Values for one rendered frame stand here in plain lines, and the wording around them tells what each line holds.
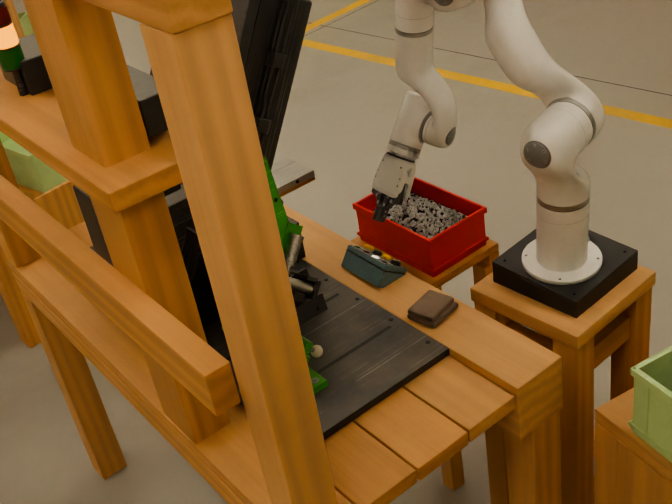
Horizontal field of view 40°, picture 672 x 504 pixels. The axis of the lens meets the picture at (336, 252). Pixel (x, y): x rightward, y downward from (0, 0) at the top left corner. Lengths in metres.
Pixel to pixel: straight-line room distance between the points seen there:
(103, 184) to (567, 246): 1.11
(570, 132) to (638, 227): 2.13
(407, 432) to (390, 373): 0.17
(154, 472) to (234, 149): 2.12
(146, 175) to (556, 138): 0.87
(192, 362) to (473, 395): 0.67
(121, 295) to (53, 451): 1.79
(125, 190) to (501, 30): 0.89
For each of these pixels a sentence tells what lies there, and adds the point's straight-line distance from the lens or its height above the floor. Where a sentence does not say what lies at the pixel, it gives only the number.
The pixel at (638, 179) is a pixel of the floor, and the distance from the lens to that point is 4.44.
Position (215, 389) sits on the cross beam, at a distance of 1.52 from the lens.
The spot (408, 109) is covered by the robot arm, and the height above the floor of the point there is 1.25.
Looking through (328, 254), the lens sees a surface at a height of 0.90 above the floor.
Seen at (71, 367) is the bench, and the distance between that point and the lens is 2.99.
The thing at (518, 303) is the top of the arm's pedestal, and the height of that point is 0.85.
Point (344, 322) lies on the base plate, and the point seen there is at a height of 0.90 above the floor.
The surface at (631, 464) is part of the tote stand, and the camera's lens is 2.05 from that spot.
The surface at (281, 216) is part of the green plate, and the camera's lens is 2.15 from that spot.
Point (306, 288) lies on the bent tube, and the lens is 2.17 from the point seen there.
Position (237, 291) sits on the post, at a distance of 1.33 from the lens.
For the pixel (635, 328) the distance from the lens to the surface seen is 2.38.
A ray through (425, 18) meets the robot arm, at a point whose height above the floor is 1.50.
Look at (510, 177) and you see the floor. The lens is 4.48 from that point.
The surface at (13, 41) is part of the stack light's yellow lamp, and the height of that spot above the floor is 1.66.
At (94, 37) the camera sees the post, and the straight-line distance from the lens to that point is 1.54.
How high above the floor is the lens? 2.20
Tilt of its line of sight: 33 degrees down
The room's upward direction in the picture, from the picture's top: 10 degrees counter-clockwise
